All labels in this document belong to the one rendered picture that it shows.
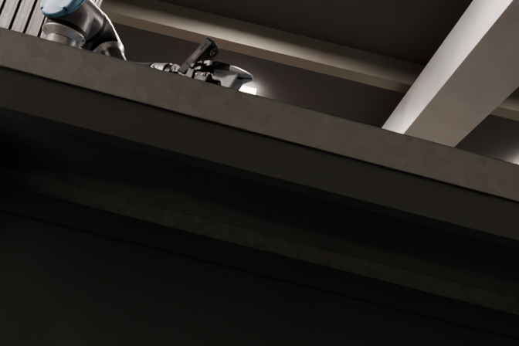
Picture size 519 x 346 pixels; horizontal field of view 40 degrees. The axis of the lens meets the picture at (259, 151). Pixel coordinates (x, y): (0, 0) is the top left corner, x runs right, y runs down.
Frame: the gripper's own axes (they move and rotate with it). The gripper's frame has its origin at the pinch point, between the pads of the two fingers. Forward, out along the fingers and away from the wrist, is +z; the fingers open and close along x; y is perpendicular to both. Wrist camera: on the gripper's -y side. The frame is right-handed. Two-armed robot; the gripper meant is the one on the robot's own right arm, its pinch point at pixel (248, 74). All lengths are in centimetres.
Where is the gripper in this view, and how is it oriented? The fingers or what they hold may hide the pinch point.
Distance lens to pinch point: 167.0
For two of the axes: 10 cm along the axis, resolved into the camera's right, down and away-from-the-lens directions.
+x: -3.1, -5.1, -8.0
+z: 9.1, 0.8, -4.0
